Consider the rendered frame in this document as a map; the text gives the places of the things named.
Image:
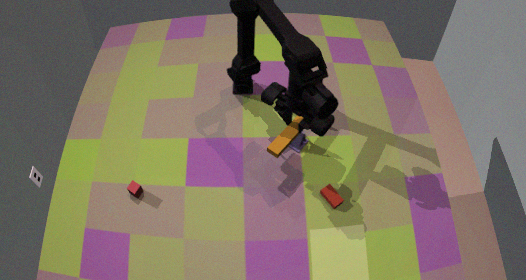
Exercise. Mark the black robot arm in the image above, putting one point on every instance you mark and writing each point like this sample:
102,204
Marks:
299,52

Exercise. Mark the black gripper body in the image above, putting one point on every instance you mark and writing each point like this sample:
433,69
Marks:
296,105

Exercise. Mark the orange bar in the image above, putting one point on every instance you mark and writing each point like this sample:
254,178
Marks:
286,137

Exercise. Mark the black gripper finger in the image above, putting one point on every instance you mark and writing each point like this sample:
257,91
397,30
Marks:
286,115
303,125

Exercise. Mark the red cube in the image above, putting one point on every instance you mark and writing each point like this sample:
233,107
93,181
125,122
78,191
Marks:
331,196
135,189

